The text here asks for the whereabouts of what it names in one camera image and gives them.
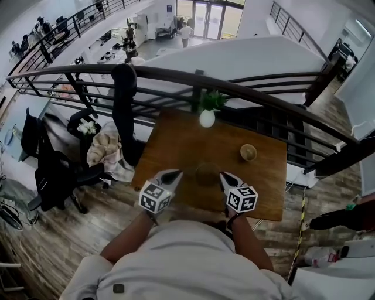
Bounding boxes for yellow black striped tape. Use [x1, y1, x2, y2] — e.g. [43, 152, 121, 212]
[292, 197, 308, 282]

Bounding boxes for white flower bunch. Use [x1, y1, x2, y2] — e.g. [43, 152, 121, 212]
[76, 120, 97, 135]

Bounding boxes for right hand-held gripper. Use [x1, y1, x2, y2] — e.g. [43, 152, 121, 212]
[219, 171, 259, 219]

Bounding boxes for person's right forearm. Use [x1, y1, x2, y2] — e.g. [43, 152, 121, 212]
[227, 213, 275, 272]

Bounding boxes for green artificial plant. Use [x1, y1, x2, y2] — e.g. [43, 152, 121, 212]
[199, 89, 229, 113]

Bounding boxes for beige crumpled cloth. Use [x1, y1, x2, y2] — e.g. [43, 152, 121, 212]
[87, 122, 135, 182]

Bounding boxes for white ceramic vase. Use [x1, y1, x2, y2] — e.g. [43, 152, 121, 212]
[199, 108, 216, 128]

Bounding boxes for black hanging bag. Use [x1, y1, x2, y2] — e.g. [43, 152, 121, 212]
[112, 63, 141, 166]

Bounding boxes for white storage box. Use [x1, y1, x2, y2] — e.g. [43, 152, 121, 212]
[339, 238, 375, 258]

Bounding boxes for black curved railing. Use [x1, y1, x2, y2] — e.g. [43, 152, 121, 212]
[5, 63, 363, 176]

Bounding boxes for dark wooden post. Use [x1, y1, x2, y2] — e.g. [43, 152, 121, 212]
[303, 137, 375, 178]
[304, 52, 343, 106]

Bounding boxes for person's left forearm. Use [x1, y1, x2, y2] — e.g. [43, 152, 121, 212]
[101, 210, 156, 266]

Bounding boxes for glass entrance doors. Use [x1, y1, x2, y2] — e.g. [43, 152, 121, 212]
[175, 0, 246, 40]

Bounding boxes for black office chair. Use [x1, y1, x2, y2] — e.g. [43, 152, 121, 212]
[22, 107, 106, 214]

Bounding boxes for small wooden bowl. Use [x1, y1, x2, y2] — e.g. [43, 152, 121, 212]
[195, 162, 220, 187]
[240, 143, 258, 162]

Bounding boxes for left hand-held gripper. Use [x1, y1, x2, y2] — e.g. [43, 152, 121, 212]
[138, 169, 183, 216]

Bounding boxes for person's white shirt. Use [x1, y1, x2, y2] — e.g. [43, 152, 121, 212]
[60, 219, 294, 300]

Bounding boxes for black balcony railing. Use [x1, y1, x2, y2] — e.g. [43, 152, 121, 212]
[8, 0, 141, 77]
[269, 1, 330, 62]

